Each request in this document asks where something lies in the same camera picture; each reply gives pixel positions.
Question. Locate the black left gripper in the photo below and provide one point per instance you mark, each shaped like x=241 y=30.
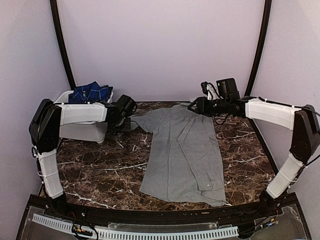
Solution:
x=127 y=126

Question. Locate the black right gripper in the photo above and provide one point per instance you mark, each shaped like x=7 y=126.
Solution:
x=202 y=107

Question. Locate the grey long sleeve shirt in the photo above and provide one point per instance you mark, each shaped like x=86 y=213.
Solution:
x=185 y=162

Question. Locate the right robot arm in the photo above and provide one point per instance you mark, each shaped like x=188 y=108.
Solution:
x=300 y=121

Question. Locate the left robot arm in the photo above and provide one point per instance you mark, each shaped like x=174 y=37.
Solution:
x=44 y=132

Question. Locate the white plastic bin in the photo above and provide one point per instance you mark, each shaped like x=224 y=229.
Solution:
x=84 y=122

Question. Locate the blue plaid shirt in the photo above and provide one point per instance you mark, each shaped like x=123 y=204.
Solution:
x=92 y=93

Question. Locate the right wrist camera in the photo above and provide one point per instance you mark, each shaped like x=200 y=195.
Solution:
x=209 y=90

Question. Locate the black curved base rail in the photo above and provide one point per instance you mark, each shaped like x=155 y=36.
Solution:
x=245 y=214

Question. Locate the white slotted cable duct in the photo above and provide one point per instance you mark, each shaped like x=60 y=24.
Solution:
x=108 y=234

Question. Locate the right black frame post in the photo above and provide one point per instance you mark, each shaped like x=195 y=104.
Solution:
x=259 y=47

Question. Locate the black frame post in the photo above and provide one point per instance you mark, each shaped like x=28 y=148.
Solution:
x=61 y=43
x=259 y=47

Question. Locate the left black frame post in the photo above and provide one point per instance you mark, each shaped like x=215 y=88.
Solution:
x=61 y=43

